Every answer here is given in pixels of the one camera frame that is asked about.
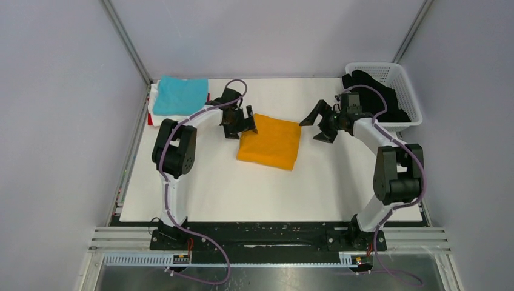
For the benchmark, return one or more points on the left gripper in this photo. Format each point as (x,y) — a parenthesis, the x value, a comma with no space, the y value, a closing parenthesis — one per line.
(246,124)

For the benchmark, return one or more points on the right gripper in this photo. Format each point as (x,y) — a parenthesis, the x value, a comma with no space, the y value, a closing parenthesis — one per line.
(322,107)

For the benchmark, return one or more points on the yellow t-shirt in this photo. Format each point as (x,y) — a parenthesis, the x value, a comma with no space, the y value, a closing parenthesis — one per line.
(276,144)

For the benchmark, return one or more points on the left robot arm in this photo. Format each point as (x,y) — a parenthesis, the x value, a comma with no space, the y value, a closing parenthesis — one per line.
(174,151)

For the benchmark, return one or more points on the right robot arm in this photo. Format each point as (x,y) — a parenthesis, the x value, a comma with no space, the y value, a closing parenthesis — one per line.
(398,178)

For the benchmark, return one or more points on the black t-shirt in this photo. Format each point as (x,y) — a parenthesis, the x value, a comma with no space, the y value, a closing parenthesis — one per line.
(371,102)

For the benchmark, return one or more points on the folded turquoise t-shirt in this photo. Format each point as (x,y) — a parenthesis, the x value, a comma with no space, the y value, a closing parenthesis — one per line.
(181,97)

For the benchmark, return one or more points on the white plastic basket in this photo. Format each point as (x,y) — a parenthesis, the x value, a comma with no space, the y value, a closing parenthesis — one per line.
(394,76)

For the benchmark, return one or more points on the folded white t-shirt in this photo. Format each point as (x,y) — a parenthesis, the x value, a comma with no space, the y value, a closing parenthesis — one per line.
(154,91)

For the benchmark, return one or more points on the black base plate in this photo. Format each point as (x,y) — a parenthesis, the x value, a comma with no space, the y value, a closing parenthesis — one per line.
(262,242)

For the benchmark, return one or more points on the white cable duct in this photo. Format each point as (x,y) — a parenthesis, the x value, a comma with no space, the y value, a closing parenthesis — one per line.
(182,259)

